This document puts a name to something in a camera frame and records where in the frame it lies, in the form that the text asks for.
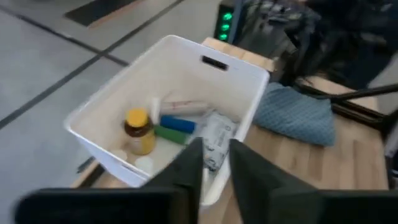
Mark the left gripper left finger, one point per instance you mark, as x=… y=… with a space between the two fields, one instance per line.
x=155 y=202

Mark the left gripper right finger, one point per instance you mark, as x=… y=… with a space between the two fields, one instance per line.
x=280 y=202

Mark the white plastic bottle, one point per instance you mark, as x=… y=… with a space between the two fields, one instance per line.
x=144 y=164

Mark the amber bottle yellow cap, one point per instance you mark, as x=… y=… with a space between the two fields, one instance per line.
x=140 y=137

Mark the green bandage roll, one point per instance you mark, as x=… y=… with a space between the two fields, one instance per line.
x=171 y=134

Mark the blue bandage roll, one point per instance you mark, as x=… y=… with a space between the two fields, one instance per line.
x=177 y=124

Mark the white printed supply packet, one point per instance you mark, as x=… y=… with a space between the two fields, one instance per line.
x=217 y=137

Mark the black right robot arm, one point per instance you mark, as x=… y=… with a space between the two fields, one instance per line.
x=311 y=37

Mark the white plastic basket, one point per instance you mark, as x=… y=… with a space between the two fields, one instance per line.
x=186 y=71

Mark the blue patterned cloth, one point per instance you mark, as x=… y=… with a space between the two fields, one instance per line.
x=292 y=115

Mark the black box green lights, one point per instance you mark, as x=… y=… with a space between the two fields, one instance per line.
x=224 y=23

